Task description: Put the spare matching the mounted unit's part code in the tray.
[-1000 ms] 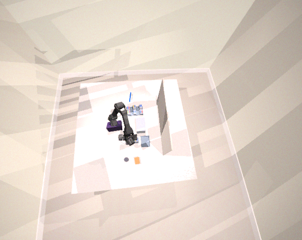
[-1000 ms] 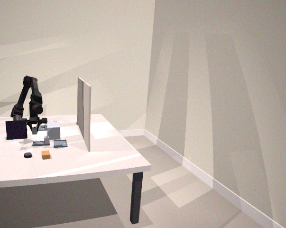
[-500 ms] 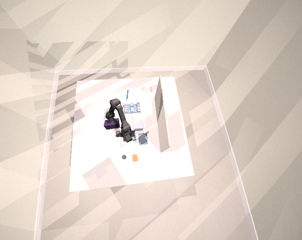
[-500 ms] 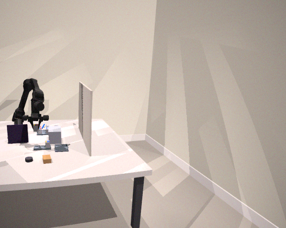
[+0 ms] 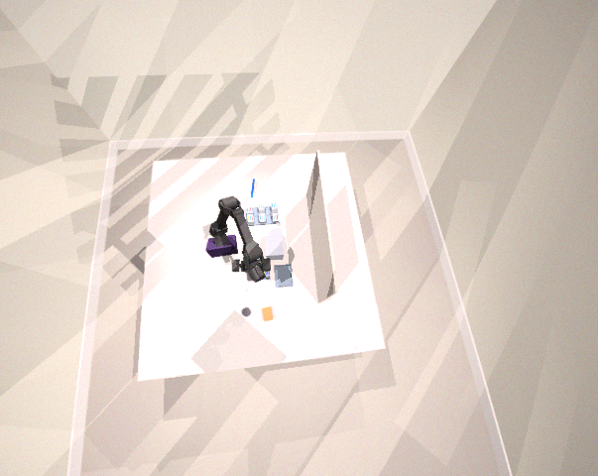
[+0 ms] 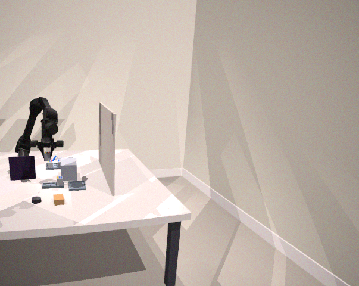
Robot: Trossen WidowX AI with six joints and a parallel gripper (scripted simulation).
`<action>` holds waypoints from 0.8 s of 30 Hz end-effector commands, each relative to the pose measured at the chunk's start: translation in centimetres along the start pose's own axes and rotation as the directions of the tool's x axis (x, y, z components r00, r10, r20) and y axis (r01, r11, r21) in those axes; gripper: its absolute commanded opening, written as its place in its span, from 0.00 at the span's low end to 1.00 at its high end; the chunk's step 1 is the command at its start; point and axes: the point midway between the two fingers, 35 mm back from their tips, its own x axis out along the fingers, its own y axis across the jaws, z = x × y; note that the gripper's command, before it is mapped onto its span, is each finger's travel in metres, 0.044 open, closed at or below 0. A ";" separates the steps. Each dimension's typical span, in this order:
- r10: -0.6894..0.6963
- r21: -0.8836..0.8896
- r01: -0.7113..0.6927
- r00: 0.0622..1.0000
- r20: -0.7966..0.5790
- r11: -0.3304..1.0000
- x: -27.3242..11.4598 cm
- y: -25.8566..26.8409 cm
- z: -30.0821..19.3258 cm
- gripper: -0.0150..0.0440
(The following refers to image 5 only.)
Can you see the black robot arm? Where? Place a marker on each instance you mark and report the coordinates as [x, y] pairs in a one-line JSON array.
[[251, 250]]

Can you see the orange flat block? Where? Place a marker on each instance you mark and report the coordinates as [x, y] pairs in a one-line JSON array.
[[267, 313]]

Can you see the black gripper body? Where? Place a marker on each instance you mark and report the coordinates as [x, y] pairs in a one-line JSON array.
[[236, 267]]

